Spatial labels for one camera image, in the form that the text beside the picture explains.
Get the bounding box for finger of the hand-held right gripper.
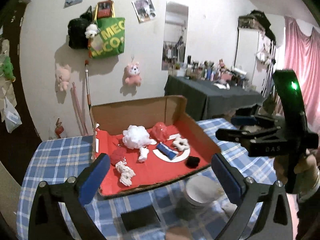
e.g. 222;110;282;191
231;115;278;128
215;127;253;146

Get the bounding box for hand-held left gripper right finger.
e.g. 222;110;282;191
211;152;293;240

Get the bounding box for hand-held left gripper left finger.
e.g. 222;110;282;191
28;152;111;240

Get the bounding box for cream knitted sock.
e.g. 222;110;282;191
115;161;136;186

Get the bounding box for red plush toy with cord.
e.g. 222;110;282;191
111;147;128;165

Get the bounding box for black pompom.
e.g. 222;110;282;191
185;156;200;168

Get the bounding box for white ring-shaped plush toy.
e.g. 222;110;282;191
172;136;191;151

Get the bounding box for white cloth piece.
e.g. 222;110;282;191
137;147;150;163

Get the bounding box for blue fabric roll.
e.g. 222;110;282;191
156;142;177;161

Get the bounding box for cardboard box with red lining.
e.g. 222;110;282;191
89;95;222;200

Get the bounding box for person's right forearm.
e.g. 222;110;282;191
295;180;320;240

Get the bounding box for person's right hand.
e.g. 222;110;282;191
272;150;320;196

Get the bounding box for glass jar with metal lid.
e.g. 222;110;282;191
185;176;222;208

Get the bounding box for blue plaid tablecloth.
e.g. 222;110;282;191
16;119;298;240

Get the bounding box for table with dark cloth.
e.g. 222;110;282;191
164;74;265;122

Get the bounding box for small red rabbit figure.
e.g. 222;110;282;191
55;119;66;139

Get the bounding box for white mesh pouf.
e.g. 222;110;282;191
122;124;153;148

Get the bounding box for row of cosmetic bottles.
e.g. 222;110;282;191
185;55;250;90

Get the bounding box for dark patterned box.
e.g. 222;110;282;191
121;206;160;232

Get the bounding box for pink sticks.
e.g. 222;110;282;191
72;81;88;137

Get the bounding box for pink curtain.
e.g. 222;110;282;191
282;16;320;85

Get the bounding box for red mesh pouf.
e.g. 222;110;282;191
151;122;168;142

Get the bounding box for red tipped white pole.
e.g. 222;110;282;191
84;59;92;117

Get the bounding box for suitcase on rack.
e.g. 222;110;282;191
239;15;263;29

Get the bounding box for clear plastic bag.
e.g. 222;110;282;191
4;96;22;133

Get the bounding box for black bag on rack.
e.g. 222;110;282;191
250;9;274;37

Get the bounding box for pink plush bear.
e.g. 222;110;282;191
55;64;72;92

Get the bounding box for pink plush rabbit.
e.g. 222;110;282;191
124;60;142;87

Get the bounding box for green tote bag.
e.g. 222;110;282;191
88;1;126;60

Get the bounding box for green plush toy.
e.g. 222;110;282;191
0;56;14;80

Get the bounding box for small white plush dog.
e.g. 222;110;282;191
85;23;98;39

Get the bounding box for red framed picture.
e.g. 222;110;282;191
96;1;112;18

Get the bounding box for wall mirror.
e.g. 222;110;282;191
161;1;189;71

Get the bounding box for black bag on wall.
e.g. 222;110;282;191
68;6;94;50

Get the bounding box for photo on wall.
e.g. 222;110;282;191
132;0;157;24

